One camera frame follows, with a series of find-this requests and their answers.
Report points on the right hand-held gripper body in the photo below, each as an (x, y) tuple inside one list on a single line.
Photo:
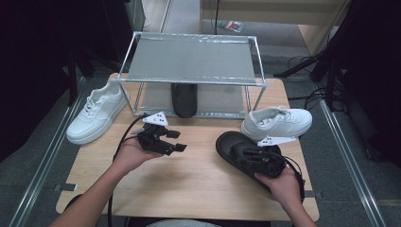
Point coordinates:
[(271, 164)]

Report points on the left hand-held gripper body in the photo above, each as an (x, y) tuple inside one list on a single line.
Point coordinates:
[(151, 138)]

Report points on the black slipper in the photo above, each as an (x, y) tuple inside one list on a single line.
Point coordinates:
[(184, 101), (225, 146)]

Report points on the white sneaker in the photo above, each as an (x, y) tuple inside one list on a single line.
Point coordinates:
[(97, 115), (283, 124)]

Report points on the metal shoe rack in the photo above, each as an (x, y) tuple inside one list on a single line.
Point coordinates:
[(192, 58)]

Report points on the person's left hand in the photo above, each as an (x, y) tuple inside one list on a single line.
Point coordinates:
[(129, 156)]

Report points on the person's right hand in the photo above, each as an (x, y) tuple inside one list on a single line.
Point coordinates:
[(287, 187)]

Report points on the grey tape strip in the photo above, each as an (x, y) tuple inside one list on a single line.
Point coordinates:
[(315, 195), (64, 187)]

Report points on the person's grey trousers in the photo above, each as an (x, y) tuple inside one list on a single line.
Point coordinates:
[(183, 224)]

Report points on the black tripod stand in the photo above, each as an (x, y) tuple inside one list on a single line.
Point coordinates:
[(293, 67)]

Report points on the dark metal stand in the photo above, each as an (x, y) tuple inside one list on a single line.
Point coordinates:
[(73, 82)]

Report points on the coloured packet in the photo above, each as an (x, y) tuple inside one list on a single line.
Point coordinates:
[(231, 26)]

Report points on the grey cabinet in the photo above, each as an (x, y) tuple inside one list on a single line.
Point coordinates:
[(135, 14)]

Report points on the wooden cabinet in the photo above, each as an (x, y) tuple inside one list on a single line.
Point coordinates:
[(268, 12)]

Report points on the metal floor rail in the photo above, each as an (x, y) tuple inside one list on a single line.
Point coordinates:
[(41, 179), (353, 164)]

